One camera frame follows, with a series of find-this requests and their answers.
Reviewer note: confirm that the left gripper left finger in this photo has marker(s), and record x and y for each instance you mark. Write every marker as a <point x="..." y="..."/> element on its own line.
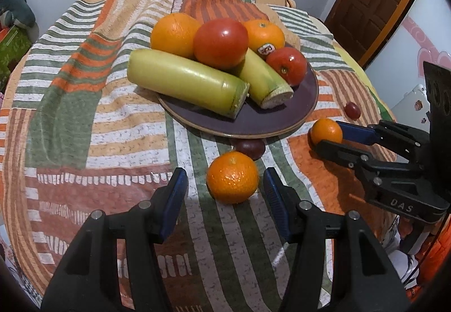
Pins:
<point x="86" y="278"/>

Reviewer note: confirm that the large orange with sticker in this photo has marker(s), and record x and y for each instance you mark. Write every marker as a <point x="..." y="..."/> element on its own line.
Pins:
<point x="174" y="34"/>

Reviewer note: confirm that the small mandarin orange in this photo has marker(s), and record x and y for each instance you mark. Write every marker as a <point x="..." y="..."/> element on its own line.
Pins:
<point x="325" y="129"/>
<point x="232" y="178"/>

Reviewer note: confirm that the dark purple round plate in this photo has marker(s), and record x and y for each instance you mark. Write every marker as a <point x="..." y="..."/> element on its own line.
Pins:
<point x="252" y="122"/>

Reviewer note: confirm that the red tomato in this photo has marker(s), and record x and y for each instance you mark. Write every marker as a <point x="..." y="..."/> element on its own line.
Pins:
<point x="289" y="63"/>
<point x="221" y="43"/>

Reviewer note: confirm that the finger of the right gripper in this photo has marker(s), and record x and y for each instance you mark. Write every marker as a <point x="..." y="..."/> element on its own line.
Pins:
<point x="359" y="133"/>
<point x="352" y="158"/>

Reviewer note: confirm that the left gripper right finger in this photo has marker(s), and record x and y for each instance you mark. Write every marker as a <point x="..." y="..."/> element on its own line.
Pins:
<point x="364" y="278"/>

